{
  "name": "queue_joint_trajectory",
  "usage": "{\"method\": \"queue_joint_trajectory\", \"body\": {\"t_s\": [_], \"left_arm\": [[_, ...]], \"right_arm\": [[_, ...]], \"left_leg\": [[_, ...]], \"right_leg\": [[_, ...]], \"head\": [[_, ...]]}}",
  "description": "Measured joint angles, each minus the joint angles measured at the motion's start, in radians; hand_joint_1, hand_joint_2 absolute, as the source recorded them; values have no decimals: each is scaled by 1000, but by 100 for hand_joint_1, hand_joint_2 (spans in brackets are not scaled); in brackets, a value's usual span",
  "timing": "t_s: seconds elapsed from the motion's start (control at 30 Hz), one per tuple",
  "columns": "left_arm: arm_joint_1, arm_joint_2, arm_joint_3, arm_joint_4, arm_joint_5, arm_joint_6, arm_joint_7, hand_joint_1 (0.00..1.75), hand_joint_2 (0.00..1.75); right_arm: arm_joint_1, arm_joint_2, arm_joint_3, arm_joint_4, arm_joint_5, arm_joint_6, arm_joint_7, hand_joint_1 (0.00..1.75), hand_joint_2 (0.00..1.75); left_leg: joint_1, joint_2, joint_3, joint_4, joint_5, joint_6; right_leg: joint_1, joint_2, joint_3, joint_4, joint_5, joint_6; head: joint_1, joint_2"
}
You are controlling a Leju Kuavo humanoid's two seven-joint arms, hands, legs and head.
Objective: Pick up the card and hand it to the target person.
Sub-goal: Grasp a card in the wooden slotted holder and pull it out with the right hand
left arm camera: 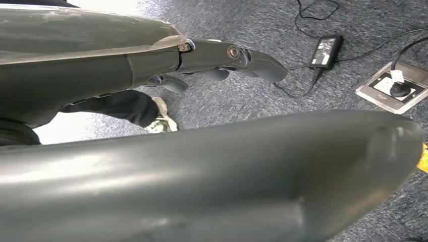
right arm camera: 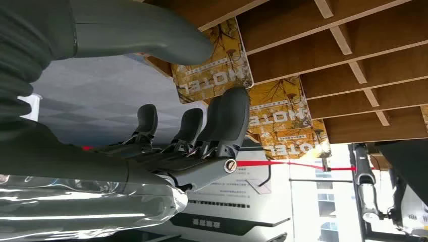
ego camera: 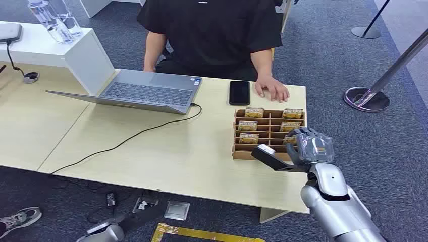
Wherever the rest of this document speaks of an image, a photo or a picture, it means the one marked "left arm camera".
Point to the silver floor socket box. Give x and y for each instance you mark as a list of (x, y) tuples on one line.
[(384, 97)]

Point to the white plug tag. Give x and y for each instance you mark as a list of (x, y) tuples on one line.
[(397, 76)]

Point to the black power adapter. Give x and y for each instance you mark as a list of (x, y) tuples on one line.
[(326, 51)]

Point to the black round plug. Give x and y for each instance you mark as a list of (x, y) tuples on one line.
[(400, 89)]

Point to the person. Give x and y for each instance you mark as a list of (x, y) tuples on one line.
[(113, 107)]

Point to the person's pale shoe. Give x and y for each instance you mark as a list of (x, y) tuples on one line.
[(164, 122)]

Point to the yellow floor tape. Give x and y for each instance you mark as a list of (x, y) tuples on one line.
[(424, 160)]

